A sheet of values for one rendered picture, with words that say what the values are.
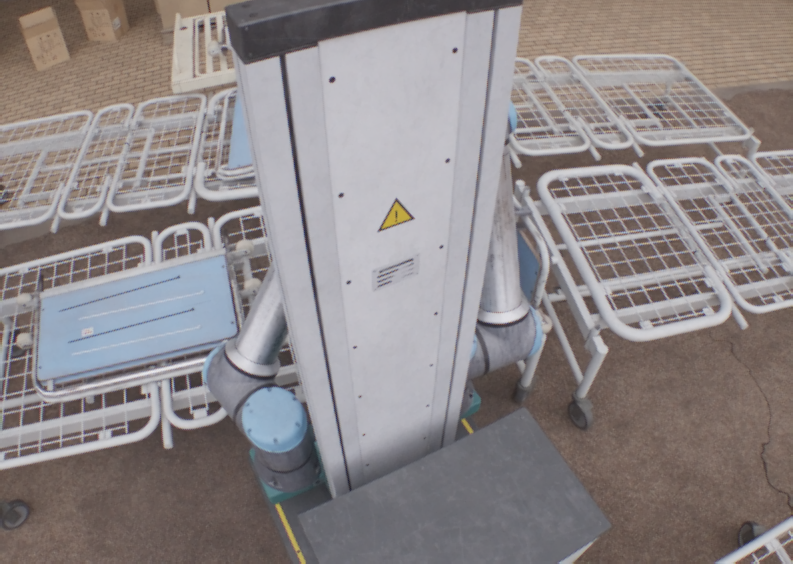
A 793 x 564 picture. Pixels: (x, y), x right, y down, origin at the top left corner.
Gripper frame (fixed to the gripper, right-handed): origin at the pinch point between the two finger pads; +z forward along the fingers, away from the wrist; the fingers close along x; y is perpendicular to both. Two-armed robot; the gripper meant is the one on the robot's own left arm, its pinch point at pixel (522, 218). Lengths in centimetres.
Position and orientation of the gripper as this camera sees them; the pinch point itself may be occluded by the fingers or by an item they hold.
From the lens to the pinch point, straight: 185.1
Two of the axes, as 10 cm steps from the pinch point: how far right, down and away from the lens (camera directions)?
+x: -1.6, 7.0, 6.9
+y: -3.0, -7.0, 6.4
